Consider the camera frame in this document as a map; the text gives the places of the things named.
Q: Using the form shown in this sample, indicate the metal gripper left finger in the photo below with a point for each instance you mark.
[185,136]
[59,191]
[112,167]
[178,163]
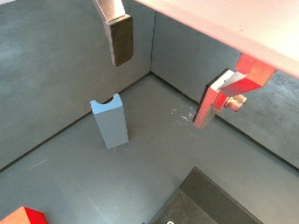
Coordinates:
[120,29]

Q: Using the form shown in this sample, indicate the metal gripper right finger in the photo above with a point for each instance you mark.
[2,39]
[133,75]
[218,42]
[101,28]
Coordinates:
[225,91]

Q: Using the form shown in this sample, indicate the red shape sorting board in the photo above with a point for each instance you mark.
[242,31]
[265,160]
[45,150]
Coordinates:
[25,216]

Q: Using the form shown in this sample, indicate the black curved holder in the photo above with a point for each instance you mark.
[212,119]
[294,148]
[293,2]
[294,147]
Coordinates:
[202,203]

